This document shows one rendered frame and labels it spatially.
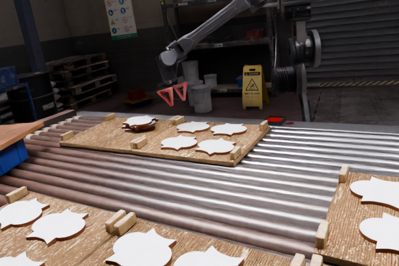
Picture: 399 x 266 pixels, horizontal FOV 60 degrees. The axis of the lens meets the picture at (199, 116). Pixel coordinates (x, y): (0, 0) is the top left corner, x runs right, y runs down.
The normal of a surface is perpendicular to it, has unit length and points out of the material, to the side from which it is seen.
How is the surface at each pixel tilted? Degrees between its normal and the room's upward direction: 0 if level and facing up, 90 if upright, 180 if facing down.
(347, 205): 0
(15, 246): 0
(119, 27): 90
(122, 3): 90
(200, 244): 0
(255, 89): 76
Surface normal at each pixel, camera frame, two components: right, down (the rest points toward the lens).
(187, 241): -0.12, -0.95
